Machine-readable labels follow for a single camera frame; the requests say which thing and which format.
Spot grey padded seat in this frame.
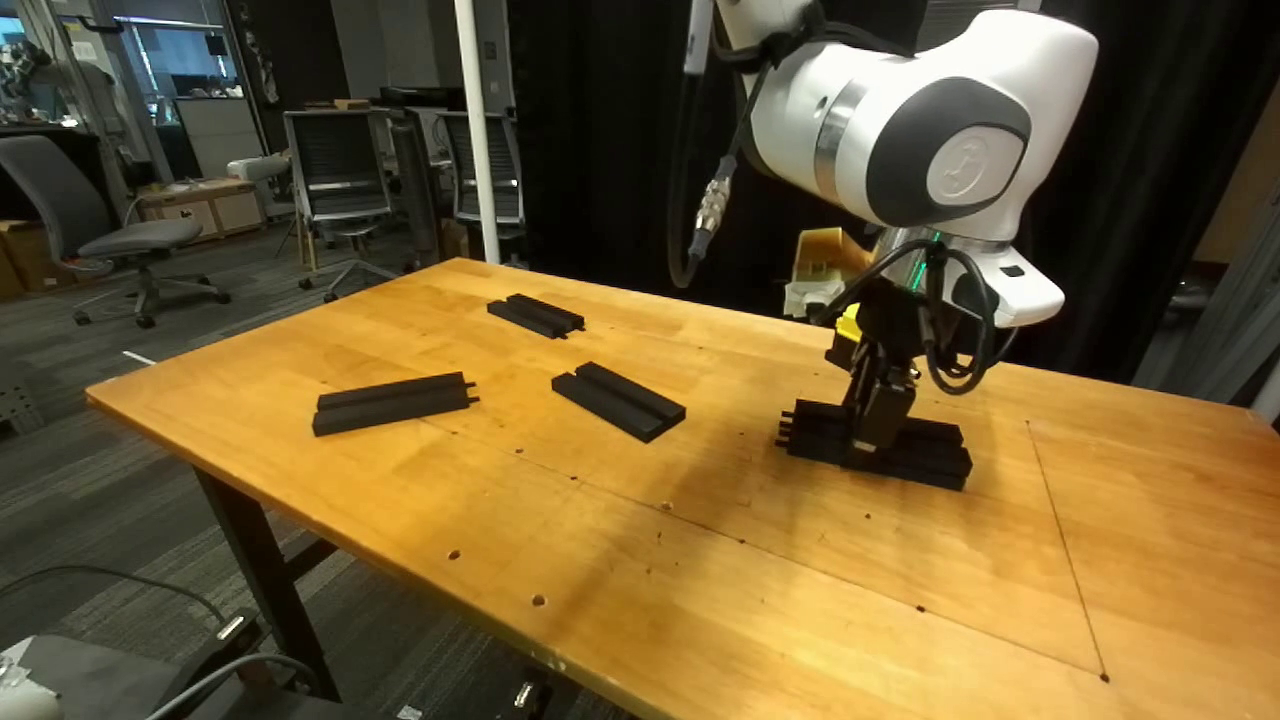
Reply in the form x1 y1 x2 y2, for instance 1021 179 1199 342
0 634 264 720

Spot brown cardboard box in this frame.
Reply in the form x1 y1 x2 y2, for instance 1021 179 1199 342
0 217 56 299

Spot grey metal frame cart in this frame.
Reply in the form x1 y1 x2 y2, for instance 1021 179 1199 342
279 103 406 291

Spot black grooved rail block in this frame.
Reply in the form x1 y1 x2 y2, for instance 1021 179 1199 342
309 370 479 441
483 291 589 346
776 395 978 497
549 358 693 450

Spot white vertical pole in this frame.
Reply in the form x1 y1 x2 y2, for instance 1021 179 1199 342
454 0 507 269

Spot grey fabric panel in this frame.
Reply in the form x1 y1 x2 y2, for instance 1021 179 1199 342
1132 224 1280 416

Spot black table leg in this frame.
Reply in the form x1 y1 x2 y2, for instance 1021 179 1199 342
191 466 344 703

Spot narrow black curtain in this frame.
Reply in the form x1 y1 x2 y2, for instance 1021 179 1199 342
1025 0 1280 383

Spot wooden drawer cabinet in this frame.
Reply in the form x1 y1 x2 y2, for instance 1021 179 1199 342
134 173 268 240

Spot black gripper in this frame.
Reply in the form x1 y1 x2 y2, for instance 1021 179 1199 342
836 273 936 466

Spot grey office chair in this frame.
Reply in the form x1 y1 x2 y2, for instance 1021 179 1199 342
0 131 235 332

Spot thick black cable metal connector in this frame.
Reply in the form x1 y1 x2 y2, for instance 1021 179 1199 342
659 0 755 295

